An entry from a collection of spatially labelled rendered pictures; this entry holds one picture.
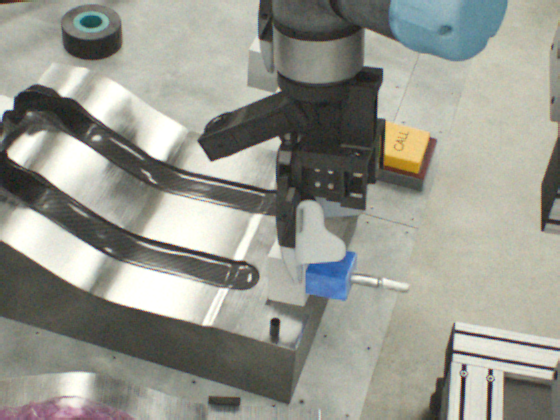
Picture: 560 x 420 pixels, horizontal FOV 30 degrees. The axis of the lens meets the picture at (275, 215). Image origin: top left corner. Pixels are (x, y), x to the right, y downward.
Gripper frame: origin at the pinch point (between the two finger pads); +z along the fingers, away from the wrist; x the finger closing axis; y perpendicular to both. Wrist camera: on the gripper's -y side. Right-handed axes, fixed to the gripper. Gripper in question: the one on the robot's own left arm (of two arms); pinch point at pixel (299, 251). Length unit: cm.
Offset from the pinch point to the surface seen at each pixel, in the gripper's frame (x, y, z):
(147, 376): -7.1, -14.2, 13.6
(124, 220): 3.1, -20.0, 2.4
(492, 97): 163, 1, 73
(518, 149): 146, 10, 77
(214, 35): 48, -27, 4
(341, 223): 12.4, 0.8, 5.4
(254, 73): 26.0, -13.2, -3.7
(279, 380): -5.8, -0.6, 11.7
